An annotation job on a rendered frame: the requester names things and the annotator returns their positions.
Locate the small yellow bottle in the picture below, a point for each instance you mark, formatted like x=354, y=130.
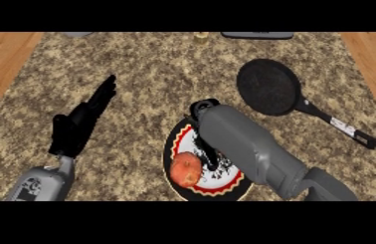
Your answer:
x=200, y=38

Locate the black frying pan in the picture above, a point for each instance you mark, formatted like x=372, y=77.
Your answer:
x=275, y=88

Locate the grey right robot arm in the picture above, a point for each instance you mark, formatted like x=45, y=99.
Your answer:
x=264, y=155

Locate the black red white plate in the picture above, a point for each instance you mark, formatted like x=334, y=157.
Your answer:
x=216, y=181

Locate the red round vegetable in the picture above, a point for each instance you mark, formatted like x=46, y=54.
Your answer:
x=186, y=170

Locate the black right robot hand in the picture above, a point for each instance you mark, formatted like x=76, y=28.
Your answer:
x=208, y=148

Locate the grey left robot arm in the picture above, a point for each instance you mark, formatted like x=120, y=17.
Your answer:
x=43, y=185

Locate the dark grey flat appliance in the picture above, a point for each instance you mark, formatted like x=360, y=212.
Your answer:
x=257, y=35

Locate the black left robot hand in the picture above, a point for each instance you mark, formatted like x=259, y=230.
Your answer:
x=79, y=122

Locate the pale grey object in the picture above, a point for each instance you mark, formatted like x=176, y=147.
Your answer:
x=77, y=34

